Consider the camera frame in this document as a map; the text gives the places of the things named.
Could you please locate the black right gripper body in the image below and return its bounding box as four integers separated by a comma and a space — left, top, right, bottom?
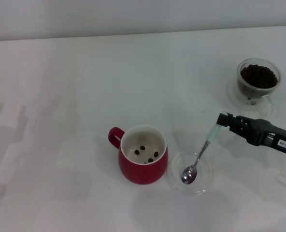
246, 118, 286, 158

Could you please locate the metal spoon with blue handle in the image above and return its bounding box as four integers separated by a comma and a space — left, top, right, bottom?
181, 124, 222, 186

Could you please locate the small portion of coffee beans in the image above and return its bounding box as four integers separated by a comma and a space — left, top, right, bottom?
134, 145, 159, 165

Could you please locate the coffee beans pile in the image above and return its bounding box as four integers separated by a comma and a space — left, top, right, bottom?
239, 64, 279, 96

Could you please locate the clear glass saucer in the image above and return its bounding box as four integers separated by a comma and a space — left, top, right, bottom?
226, 73, 273, 115

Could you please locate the small clear glass dish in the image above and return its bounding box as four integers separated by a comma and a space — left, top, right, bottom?
166, 151, 215, 196

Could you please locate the red ceramic mug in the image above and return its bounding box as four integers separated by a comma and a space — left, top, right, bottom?
107, 124, 169, 186

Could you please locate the clear glass cup with handle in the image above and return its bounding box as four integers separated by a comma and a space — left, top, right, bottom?
237, 58, 281, 117

